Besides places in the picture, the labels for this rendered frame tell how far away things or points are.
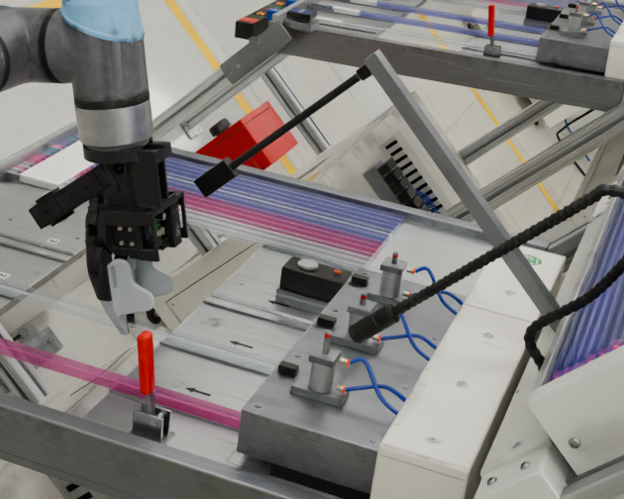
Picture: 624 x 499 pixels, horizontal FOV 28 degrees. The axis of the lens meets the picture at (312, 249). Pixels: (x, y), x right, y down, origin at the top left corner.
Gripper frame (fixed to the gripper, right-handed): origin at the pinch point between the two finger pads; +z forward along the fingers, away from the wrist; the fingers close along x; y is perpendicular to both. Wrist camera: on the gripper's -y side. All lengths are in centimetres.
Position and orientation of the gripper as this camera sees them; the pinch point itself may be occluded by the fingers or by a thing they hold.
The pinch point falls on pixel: (122, 318)
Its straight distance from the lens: 135.6
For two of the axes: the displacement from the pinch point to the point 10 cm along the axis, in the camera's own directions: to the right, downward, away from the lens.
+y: 9.4, 0.8, -3.4
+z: 0.6, 9.3, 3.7
